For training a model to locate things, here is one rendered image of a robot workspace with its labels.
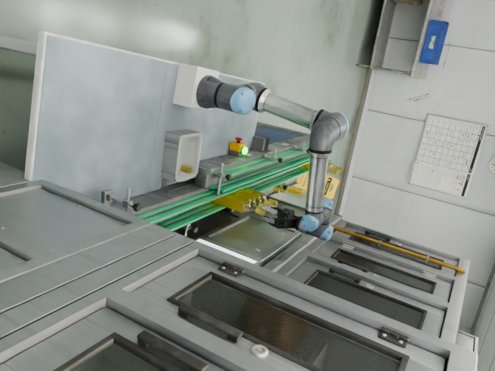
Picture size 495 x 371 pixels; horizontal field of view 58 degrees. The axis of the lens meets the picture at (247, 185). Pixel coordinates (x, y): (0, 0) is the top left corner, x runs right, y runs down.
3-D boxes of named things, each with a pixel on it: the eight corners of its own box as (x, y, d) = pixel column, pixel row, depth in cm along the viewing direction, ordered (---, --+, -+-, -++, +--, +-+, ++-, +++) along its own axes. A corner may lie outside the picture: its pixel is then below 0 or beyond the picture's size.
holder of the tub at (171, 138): (159, 188, 214) (172, 193, 211) (165, 132, 206) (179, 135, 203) (181, 182, 229) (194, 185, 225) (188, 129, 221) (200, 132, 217)
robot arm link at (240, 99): (217, 84, 196) (244, 90, 190) (233, 81, 207) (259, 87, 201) (214, 110, 201) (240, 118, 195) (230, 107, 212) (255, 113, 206)
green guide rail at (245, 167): (211, 174, 226) (225, 178, 222) (211, 172, 226) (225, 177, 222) (327, 140, 376) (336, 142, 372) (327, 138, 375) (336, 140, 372)
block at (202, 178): (193, 185, 227) (205, 188, 224) (195, 166, 224) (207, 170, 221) (197, 183, 230) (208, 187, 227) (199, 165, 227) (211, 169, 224)
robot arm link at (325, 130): (331, 123, 175) (319, 236, 192) (341, 118, 184) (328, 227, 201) (304, 118, 181) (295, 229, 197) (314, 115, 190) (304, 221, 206)
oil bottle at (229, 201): (210, 202, 234) (246, 214, 224) (211, 191, 232) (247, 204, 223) (216, 199, 238) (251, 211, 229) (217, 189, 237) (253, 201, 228)
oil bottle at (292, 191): (273, 191, 305) (309, 202, 294) (275, 182, 303) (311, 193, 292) (277, 189, 310) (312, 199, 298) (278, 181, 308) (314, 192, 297)
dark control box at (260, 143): (250, 148, 286) (261, 151, 282) (252, 135, 283) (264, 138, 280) (256, 146, 293) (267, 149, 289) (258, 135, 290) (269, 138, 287)
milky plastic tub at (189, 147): (160, 178, 212) (175, 182, 208) (166, 131, 205) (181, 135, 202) (183, 172, 227) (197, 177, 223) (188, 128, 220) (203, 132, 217)
